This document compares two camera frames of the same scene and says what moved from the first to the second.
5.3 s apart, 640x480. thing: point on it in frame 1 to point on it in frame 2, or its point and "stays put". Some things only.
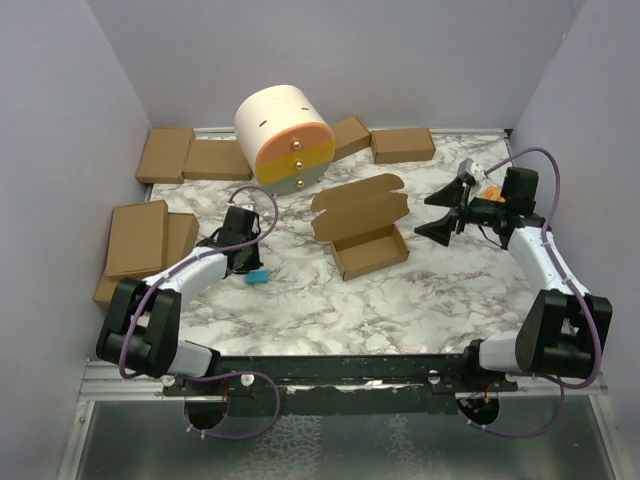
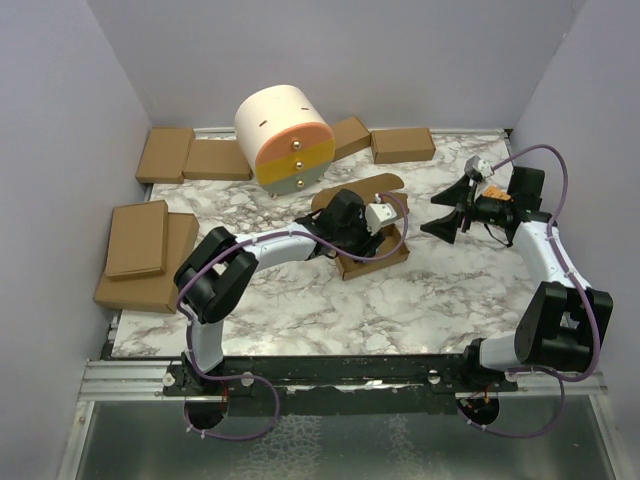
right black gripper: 439,230 stays put
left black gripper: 254,263 to 369,243
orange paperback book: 492,193 stays put
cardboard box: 359,221 stays put
